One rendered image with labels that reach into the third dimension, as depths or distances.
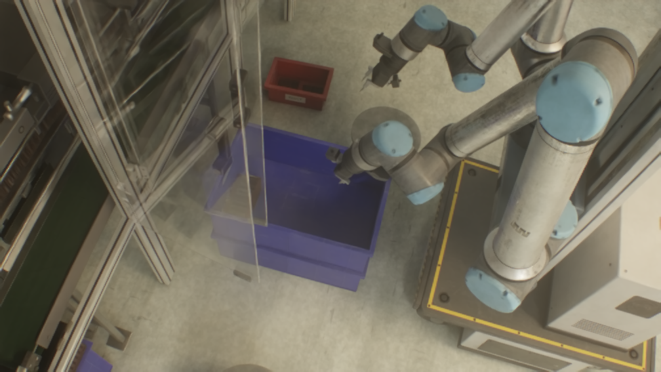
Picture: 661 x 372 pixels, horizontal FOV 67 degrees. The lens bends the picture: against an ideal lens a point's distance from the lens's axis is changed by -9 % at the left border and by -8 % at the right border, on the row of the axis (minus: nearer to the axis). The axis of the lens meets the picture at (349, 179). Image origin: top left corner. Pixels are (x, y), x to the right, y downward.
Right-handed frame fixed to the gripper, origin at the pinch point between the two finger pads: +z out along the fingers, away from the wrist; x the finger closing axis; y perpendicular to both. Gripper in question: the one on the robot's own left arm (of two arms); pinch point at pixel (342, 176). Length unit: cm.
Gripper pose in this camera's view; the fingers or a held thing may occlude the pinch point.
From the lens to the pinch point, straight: 162.1
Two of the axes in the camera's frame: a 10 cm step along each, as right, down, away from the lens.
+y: -7.9, -5.6, -2.3
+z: -4.1, 2.1, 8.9
